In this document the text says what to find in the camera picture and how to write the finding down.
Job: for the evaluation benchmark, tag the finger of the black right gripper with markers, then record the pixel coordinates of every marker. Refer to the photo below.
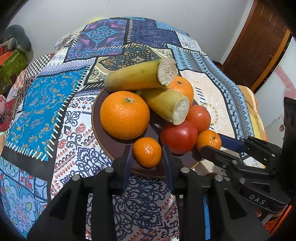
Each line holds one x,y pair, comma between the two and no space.
226,159
262,151

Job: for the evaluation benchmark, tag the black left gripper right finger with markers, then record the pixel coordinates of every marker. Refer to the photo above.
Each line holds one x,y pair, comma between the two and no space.
209,208

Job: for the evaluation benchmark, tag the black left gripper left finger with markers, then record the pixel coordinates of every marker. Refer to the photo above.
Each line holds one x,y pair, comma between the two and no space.
65,216

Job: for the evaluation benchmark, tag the small mandarin orange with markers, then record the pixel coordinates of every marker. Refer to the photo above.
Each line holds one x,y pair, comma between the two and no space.
208,138
147,152

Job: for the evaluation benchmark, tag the red tomato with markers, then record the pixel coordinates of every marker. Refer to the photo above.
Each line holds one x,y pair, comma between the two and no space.
199,117
179,138

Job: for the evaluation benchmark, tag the large orange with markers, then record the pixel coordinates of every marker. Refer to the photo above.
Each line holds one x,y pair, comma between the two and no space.
124,115
183,86

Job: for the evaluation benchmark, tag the yellow green sugarcane piece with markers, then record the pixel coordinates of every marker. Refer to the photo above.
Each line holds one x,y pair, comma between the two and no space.
151,74

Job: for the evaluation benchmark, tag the right hand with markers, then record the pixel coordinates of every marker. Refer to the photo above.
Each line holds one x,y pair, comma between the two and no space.
260,213

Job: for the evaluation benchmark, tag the dark purple round plate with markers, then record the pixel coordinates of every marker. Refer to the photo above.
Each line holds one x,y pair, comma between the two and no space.
114,147

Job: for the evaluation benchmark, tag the patchwork patterned bedspread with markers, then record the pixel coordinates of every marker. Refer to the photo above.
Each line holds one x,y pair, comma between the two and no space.
50,137

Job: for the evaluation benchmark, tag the brown wooden door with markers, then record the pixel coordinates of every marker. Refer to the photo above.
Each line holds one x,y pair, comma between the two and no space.
259,47

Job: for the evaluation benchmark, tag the pink plush toy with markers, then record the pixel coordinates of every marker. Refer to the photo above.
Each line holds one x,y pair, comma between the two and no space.
2,105

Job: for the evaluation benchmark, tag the green patterned box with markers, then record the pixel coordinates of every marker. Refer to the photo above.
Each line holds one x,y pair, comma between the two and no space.
12,64

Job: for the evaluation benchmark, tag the dark green cushion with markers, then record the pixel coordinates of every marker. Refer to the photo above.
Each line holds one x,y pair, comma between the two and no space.
14,37

